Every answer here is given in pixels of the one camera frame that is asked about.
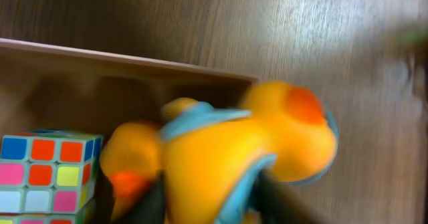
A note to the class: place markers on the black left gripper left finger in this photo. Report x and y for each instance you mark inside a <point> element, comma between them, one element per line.
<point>150,208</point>

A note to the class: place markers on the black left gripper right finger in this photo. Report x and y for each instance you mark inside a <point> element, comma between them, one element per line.
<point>279,205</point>

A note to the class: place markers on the yellow dog toy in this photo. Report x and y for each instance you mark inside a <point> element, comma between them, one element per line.
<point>131,161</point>

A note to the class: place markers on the orange blue duck toy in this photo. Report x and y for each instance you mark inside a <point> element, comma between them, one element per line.
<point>213,156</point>

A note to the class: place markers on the Rubik's cube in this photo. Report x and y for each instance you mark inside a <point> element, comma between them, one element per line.
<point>48,171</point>
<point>81,217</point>

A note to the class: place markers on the pink cardboard box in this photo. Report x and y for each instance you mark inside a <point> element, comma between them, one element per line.
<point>52,87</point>

